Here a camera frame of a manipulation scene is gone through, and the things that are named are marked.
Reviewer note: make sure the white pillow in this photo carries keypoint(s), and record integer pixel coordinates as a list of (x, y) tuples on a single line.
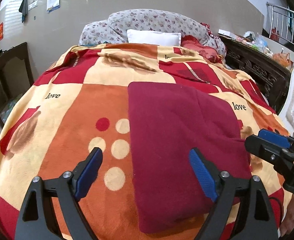
[(154, 37)]

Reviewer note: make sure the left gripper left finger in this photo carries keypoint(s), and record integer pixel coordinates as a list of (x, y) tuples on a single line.
[(37, 218)]

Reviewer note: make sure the metal stair railing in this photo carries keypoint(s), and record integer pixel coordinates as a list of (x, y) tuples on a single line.
[(280, 25)]

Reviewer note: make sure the dark carved wooden cabinet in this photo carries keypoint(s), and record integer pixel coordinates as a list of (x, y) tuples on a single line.
[(271, 78)]

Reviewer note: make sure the orange red patterned blanket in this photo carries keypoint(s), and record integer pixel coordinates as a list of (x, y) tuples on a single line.
[(81, 102)]

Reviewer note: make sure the red wall decoration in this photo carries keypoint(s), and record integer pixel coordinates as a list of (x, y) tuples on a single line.
[(1, 31)]

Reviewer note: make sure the right hand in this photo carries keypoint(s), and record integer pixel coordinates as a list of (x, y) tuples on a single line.
[(287, 225)]

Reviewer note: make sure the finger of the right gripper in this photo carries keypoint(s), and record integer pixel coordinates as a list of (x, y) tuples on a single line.
[(274, 134), (268, 150)]

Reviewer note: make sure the floral quilt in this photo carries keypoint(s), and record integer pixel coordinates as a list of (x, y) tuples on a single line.
[(114, 29)]

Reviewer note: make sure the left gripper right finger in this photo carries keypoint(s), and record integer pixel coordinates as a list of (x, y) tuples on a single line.
[(255, 217)]

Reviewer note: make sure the red pillow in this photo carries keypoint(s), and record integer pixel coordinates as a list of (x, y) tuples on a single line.
[(193, 47)]

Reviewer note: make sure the orange plastic bag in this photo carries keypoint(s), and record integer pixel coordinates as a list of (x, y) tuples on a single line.
[(283, 59)]

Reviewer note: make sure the maroon garment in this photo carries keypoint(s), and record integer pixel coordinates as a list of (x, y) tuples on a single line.
[(166, 121)]

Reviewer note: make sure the dark cloth on wall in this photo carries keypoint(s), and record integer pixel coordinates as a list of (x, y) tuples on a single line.
[(23, 9)]

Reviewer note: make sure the dark wooden side table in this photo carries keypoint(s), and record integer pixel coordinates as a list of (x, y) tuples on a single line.
[(21, 52)]

